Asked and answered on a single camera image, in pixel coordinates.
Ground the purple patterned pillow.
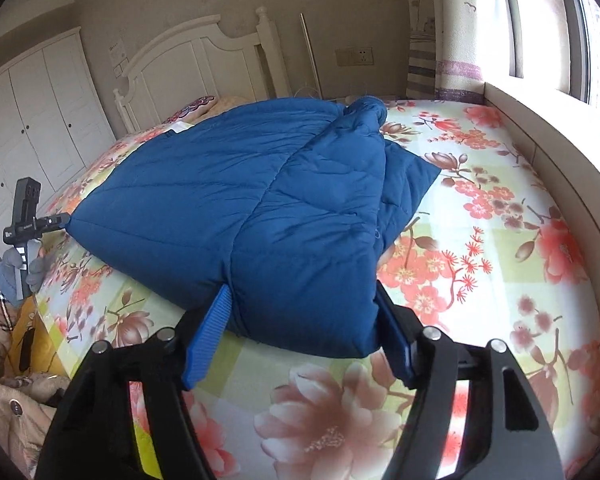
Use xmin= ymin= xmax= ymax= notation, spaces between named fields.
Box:
xmin=167 ymin=95 xmax=218 ymax=123

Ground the bed with floral bedsheet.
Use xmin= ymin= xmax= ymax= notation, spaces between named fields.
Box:
xmin=30 ymin=97 xmax=600 ymax=480

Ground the white wooden headboard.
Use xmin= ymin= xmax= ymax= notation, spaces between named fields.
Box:
xmin=112 ymin=6 xmax=293 ymax=133

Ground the white window ledge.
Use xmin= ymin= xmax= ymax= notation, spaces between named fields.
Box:
xmin=482 ymin=80 xmax=600 ymax=311

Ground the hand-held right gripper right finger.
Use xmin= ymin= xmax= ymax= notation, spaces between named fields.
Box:
xmin=375 ymin=280 xmax=566 ymax=480

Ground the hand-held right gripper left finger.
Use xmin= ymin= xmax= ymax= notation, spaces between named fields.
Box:
xmin=34 ymin=284 xmax=233 ymax=480

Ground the blue quilted jacket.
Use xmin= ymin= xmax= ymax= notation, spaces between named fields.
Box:
xmin=66 ymin=96 xmax=442 ymax=359

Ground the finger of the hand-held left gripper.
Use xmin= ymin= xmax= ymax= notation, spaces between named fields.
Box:
xmin=35 ymin=213 xmax=72 ymax=233

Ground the window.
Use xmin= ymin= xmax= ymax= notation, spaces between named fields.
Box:
xmin=497 ymin=0 xmax=600 ymax=111

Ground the printed curtain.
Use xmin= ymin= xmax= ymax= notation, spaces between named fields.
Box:
xmin=405 ymin=0 xmax=518 ymax=106

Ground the wall power outlet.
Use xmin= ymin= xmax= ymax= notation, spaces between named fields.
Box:
xmin=335 ymin=47 xmax=374 ymax=67

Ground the cream pillow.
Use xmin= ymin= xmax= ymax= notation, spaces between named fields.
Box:
xmin=215 ymin=94 xmax=253 ymax=113

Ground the person's beige quilted coat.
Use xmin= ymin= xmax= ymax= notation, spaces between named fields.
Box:
xmin=0 ymin=330 xmax=76 ymax=480

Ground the white wardrobe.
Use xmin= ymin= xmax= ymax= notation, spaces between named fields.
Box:
xmin=0 ymin=27 xmax=116 ymax=261

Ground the person's left hand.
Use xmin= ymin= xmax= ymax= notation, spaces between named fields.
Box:
xmin=0 ymin=246 xmax=48 ymax=307

